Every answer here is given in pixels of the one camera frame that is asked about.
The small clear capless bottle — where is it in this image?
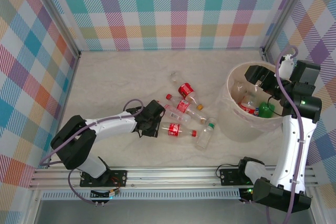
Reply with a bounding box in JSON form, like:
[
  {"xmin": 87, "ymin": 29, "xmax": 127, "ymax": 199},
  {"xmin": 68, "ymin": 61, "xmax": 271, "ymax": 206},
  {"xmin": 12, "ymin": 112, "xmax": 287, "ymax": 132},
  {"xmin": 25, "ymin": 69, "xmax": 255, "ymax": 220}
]
[{"xmin": 170, "ymin": 71, "xmax": 182, "ymax": 86}]

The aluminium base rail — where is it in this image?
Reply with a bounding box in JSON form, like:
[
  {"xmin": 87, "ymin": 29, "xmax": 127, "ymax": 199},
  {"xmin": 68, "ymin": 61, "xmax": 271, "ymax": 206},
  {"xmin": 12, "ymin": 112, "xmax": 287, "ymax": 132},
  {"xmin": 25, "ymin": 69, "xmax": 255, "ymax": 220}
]
[{"xmin": 28, "ymin": 167, "xmax": 319, "ymax": 190}]

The small black connector board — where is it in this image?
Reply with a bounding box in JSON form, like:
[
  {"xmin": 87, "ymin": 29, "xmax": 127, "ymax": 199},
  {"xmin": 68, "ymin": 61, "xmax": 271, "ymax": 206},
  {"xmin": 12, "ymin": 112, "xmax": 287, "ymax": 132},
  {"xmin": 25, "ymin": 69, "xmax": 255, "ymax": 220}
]
[
  {"xmin": 90, "ymin": 188, "xmax": 121, "ymax": 206},
  {"xmin": 240, "ymin": 187, "xmax": 257, "ymax": 205}
]

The clear plastic bin liner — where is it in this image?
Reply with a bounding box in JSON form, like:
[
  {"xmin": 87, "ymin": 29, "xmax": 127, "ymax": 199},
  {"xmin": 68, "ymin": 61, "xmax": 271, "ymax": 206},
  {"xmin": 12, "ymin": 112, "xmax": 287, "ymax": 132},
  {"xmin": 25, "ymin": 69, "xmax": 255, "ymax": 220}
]
[{"xmin": 220, "ymin": 62, "xmax": 289, "ymax": 142}]

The grey metal shelf panel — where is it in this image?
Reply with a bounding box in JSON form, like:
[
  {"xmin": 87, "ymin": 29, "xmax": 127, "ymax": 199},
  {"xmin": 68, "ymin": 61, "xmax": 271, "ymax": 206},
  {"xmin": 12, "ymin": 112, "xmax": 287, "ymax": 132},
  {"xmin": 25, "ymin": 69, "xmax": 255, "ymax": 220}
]
[{"xmin": 34, "ymin": 199, "xmax": 316, "ymax": 224}]

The beige round bin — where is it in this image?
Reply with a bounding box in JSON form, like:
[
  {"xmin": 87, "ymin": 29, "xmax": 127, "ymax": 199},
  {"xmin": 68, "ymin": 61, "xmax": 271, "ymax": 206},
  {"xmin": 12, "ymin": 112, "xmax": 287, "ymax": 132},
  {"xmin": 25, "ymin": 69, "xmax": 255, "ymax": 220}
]
[{"xmin": 219, "ymin": 60, "xmax": 291, "ymax": 143}]

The thin aluminium wall rail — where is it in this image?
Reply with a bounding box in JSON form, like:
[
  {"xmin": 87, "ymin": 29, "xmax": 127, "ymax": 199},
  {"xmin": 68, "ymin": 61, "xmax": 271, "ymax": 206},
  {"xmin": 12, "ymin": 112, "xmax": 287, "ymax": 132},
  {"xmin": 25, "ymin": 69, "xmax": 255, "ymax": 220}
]
[{"xmin": 78, "ymin": 47, "xmax": 265, "ymax": 52}]

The wide red label bottle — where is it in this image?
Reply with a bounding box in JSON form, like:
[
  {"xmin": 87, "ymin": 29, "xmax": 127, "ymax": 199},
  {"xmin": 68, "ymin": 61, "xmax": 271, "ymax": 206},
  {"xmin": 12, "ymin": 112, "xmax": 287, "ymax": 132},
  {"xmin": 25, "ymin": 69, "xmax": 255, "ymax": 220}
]
[{"xmin": 177, "ymin": 82, "xmax": 204, "ymax": 111}]

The white slotted cable duct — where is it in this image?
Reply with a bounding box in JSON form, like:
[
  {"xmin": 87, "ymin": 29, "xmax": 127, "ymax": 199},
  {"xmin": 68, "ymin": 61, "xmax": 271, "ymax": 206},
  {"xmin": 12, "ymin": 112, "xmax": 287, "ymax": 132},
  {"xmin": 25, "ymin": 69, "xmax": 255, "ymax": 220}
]
[{"xmin": 41, "ymin": 191, "xmax": 242, "ymax": 200}]

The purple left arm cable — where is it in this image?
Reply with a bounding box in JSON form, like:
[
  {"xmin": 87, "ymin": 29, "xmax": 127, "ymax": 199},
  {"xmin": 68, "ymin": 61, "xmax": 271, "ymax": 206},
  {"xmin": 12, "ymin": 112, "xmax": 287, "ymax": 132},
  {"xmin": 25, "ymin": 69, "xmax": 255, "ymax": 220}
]
[{"xmin": 39, "ymin": 99, "xmax": 144, "ymax": 206}]

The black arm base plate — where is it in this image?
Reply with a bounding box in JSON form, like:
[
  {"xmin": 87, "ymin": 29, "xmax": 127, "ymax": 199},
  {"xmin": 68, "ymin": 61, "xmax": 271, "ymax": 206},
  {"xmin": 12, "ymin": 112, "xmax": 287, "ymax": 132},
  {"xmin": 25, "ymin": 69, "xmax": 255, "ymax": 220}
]
[
  {"xmin": 79, "ymin": 169, "xmax": 129, "ymax": 188},
  {"xmin": 218, "ymin": 166, "xmax": 249, "ymax": 187}
]

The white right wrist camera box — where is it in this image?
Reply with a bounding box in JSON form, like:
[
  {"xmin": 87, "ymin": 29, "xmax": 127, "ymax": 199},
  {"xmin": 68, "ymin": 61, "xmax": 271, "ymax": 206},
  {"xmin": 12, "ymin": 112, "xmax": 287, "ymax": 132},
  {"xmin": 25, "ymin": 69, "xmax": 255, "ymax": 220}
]
[{"xmin": 278, "ymin": 54, "xmax": 294, "ymax": 80}]

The square clear bottle green cap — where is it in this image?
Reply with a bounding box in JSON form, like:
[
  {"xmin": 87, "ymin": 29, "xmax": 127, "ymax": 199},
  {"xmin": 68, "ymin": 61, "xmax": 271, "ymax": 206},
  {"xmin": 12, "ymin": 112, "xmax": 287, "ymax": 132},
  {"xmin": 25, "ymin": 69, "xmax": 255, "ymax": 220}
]
[{"xmin": 195, "ymin": 118, "xmax": 218, "ymax": 152}]

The green plastic bottle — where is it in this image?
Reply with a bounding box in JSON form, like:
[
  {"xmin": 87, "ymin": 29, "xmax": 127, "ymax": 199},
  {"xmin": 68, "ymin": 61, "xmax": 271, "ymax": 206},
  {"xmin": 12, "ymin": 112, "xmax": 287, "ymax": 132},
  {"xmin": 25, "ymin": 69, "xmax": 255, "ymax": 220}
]
[{"xmin": 258, "ymin": 101, "xmax": 276, "ymax": 119}]

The aluminium frame post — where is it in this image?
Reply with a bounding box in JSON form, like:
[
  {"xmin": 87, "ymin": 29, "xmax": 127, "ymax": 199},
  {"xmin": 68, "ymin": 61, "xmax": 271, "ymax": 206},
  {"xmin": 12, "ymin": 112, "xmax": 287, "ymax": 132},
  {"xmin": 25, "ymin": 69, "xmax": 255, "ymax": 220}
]
[
  {"xmin": 30, "ymin": 0, "xmax": 81, "ymax": 58},
  {"xmin": 261, "ymin": 0, "xmax": 314, "ymax": 57}
]

